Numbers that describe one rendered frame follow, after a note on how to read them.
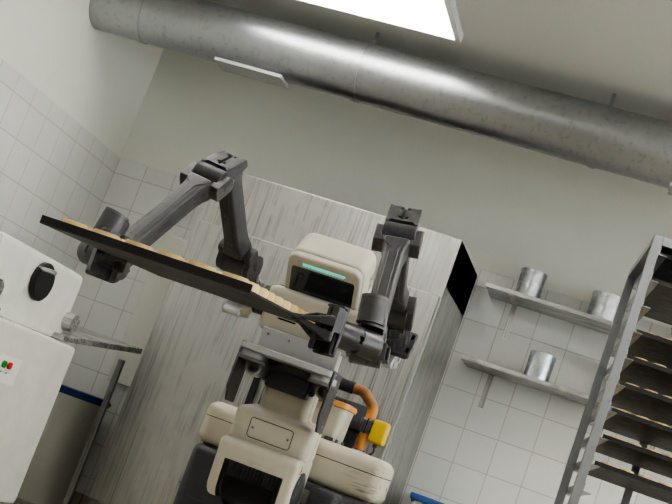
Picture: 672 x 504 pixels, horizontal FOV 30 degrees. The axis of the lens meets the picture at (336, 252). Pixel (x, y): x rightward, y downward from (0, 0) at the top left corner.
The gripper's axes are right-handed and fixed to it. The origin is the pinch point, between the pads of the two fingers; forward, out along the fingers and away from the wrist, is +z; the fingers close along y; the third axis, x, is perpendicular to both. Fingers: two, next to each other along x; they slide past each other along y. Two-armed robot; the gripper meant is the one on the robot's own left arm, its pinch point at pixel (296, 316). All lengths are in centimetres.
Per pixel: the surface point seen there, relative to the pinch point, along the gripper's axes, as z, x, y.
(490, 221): -315, 361, -119
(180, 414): -172, 371, 41
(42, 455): -143, 455, 89
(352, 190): -257, 423, -114
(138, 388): -154, 390, 36
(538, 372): -334, 303, -42
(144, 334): -188, 481, 7
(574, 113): -267, 261, -164
